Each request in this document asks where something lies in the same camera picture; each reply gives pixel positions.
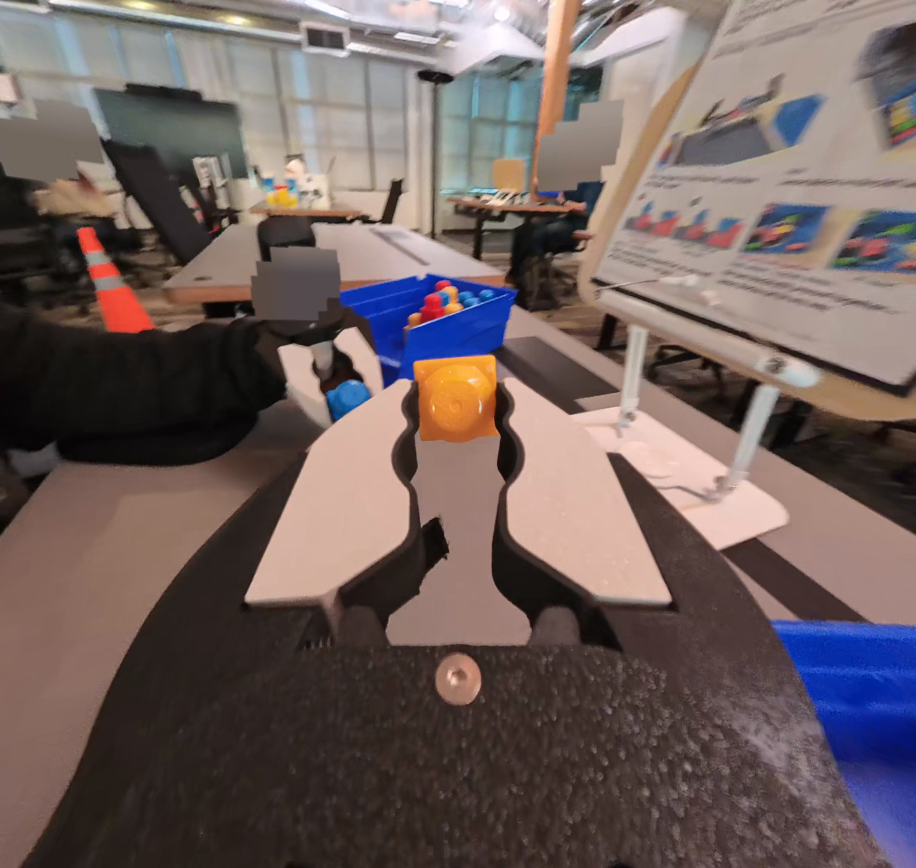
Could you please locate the yellow mega block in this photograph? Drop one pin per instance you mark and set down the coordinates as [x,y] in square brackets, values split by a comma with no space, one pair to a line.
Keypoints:
[454,399]

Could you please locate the orange traffic cone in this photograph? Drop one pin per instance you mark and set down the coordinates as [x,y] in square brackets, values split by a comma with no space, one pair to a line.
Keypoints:
[114,288]

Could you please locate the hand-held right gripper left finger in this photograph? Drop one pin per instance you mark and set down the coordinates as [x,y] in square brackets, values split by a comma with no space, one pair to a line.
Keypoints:
[336,517]

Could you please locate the person's left forearm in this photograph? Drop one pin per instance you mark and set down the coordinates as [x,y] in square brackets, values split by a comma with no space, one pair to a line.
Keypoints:
[143,381]

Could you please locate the black floor lamp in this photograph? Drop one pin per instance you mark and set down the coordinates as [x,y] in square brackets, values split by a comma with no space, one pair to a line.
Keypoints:
[435,152]

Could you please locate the white document stand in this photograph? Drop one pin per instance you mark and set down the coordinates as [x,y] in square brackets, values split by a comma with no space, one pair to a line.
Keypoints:
[744,517]

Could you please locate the wooden pillar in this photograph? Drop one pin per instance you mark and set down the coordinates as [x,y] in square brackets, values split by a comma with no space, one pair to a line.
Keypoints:
[557,59]

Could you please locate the black wrist rest pad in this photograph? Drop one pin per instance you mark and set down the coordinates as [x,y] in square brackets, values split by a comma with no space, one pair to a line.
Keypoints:
[179,451]

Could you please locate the blue mega block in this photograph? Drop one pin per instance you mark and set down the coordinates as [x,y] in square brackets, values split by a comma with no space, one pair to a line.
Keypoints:
[347,399]

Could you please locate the black office chair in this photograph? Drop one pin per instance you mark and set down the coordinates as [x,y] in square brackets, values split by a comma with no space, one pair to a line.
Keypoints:
[390,203]

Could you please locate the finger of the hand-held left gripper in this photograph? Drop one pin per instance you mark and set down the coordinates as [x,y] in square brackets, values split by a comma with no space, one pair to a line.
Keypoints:
[363,360]
[300,381]

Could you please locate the large dark display screen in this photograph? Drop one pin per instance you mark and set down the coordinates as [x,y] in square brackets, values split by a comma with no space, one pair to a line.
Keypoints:
[172,131]

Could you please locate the blue plastic bin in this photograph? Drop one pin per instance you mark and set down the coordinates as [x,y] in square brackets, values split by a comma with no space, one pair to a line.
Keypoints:
[458,342]
[873,703]

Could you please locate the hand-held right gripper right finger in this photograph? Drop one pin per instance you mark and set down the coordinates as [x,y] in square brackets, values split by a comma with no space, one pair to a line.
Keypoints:
[579,517]

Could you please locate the brown wooden desk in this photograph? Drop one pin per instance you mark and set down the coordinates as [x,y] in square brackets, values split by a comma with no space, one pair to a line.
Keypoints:
[501,204]
[315,210]

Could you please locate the printed instruction sheet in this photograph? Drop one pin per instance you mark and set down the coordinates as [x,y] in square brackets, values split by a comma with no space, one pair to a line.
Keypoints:
[787,167]

